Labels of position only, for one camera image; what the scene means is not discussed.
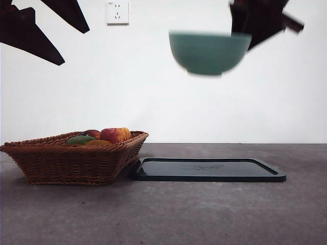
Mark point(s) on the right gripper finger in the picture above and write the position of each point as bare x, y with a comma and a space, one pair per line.
240, 18
265, 28

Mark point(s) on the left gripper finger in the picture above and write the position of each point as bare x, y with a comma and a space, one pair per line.
71, 15
25, 33

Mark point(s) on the teal ribbed bowl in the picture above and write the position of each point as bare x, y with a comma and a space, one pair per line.
209, 53

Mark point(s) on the green avocado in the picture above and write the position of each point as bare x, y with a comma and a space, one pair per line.
79, 140

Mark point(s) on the dark red fruit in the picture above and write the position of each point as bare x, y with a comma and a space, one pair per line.
92, 133

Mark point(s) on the red and yellow apple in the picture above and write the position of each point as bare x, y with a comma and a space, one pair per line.
113, 135

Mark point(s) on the brown wicker basket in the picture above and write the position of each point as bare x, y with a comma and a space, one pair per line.
64, 166

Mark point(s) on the dark rectangular tray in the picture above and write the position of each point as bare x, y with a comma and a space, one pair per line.
178, 171

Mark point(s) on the white wall socket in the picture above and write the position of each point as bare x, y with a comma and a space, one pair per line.
117, 12

